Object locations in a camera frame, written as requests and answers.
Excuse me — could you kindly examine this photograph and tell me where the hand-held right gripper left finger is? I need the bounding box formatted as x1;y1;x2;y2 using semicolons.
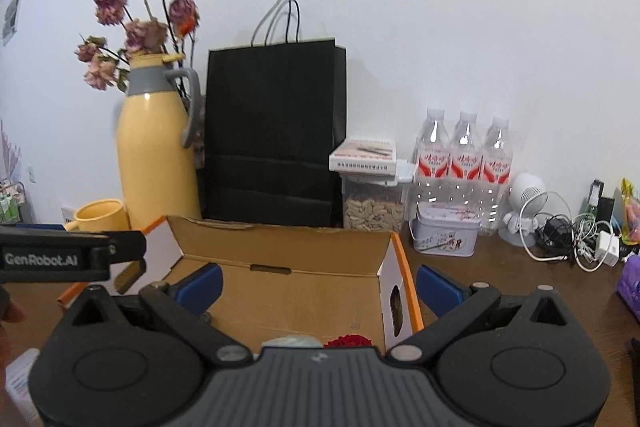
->
65;263;253;365

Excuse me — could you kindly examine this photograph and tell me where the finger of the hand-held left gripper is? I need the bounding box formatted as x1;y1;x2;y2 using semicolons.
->
0;222;68;233
107;231;148;266

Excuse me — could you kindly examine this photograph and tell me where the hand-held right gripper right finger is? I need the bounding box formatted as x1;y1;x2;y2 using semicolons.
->
387;264;576;365

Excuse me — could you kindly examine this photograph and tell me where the red cardboard box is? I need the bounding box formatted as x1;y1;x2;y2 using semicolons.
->
57;214;426;353

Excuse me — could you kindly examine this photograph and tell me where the person's left hand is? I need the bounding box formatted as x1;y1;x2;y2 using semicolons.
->
0;287;27;324

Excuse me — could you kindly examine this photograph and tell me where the yellow mug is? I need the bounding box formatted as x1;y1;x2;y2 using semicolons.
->
64;199;132;233

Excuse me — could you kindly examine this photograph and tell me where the white printed tin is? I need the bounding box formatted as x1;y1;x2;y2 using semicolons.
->
409;201;482;258

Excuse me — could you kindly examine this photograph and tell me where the yellow thermos jug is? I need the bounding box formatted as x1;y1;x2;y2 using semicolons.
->
115;52;206;230

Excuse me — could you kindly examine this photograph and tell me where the red rose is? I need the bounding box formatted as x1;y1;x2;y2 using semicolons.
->
324;333;376;349

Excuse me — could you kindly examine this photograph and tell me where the clear container of seeds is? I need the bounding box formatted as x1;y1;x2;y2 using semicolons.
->
341;161;416;233

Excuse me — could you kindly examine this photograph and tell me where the small white desk fan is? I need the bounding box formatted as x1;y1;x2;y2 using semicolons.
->
499;173;548;248

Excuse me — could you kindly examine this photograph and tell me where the clear water bottle red label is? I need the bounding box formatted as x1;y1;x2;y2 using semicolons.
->
412;108;452;208
449;110;485;208
479;116;516;237

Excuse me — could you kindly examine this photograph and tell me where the flat white box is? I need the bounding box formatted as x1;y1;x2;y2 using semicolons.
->
329;138;398;180

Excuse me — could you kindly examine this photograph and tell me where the black paper bag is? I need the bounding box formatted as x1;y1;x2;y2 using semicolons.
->
202;0;348;228

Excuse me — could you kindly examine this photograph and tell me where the white charger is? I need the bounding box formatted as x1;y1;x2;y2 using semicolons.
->
595;232;621;267

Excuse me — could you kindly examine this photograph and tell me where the black upright device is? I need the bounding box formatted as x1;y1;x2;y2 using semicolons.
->
582;179;616;228

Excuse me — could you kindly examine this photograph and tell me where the purple packet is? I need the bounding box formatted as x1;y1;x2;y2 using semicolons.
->
616;254;640;323

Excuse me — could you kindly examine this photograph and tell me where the purple wall decoration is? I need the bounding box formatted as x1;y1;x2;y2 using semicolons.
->
0;122;23;182

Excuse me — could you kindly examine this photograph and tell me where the black cable bundle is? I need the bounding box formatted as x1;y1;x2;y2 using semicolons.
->
537;214;572;254

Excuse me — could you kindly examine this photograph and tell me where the tangle of chargers and cables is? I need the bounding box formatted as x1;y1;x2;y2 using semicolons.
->
520;191;574;264

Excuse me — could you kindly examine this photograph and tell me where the tangle of thin cables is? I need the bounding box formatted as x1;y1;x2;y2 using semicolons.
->
570;212;608;273

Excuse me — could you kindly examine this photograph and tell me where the wall picture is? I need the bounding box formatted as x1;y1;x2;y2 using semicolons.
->
1;0;26;46

